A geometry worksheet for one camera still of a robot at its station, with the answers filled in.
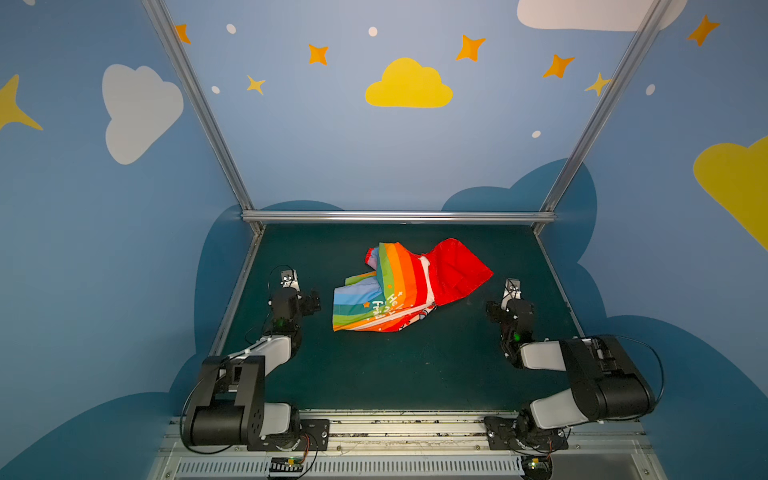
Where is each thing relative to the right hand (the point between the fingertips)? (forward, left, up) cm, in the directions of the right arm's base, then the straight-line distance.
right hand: (512, 293), depth 93 cm
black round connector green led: (-44, 0, -11) cm, 45 cm away
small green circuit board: (-47, +62, -10) cm, 79 cm away
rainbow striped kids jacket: (+2, +35, -1) cm, 35 cm away
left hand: (-4, +68, +2) cm, 68 cm away
